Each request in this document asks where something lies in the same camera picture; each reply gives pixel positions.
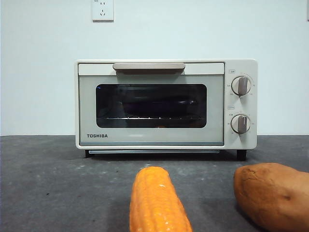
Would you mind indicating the purple eggplant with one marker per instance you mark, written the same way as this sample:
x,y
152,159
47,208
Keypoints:
x,y
157,106

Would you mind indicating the beige round oven knob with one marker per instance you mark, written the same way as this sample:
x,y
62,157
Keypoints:
x,y
240,124
241,85

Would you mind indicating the cream Toshiba toaster oven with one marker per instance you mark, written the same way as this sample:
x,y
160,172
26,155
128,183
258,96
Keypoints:
x,y
241,65

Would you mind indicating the orange corn cob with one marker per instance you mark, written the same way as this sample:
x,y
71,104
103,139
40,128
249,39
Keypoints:
x,y
154,200

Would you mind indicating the brown sweet potato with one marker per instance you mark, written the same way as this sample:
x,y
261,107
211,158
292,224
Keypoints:
x,y
272,193

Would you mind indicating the white wall socket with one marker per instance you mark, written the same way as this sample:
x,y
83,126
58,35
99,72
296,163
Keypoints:
x,y
103,10

